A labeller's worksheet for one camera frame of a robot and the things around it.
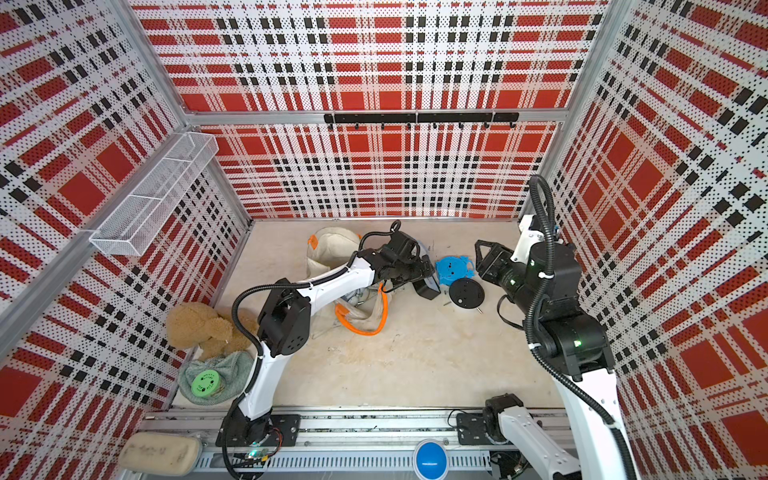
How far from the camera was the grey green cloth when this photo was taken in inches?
31.4

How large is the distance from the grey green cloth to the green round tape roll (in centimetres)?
1

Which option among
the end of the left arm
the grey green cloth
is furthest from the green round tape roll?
the end of the left arm

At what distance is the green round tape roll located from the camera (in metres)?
0.78

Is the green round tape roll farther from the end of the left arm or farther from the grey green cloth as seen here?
the end of the left arm
